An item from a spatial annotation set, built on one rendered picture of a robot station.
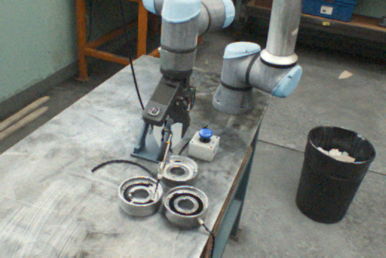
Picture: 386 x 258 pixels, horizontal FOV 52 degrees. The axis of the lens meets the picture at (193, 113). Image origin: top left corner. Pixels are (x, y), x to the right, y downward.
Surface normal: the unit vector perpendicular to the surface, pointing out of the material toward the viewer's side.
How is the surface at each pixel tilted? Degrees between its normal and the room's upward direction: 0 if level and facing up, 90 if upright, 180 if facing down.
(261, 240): 0
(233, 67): 90
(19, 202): 0
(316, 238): 0
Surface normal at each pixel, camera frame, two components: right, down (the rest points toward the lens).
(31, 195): 0.10, -0.87
